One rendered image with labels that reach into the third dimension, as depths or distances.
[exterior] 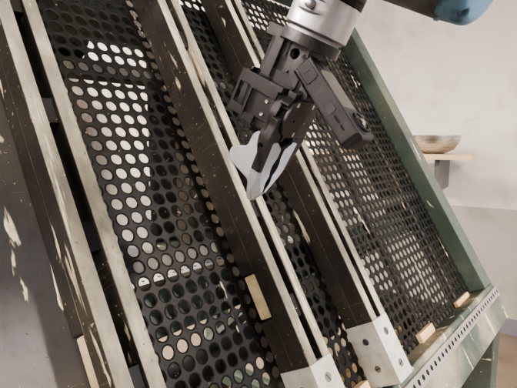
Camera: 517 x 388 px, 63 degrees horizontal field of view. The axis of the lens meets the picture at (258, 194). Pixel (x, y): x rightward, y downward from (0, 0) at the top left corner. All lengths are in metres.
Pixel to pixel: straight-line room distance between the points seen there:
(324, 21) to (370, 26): 3.20
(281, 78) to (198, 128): 0.33
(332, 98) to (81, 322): 0.39
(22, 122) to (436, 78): 3.12
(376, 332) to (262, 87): 0.58
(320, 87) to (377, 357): 0.61
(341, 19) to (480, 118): 2.97
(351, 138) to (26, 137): 0.42
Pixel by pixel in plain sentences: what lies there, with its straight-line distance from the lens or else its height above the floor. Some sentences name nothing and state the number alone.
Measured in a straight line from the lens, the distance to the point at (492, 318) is 1.55.
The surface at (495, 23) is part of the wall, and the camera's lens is 3.51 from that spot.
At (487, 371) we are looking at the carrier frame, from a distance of 1.69.
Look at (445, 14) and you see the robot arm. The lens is 0.44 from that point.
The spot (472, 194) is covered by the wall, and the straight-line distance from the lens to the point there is 3.45.
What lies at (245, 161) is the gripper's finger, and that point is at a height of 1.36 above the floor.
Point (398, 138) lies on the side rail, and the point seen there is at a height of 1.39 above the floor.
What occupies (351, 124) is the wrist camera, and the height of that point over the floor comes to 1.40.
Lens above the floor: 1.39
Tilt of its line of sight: 7 degrees down
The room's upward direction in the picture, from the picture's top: straight up
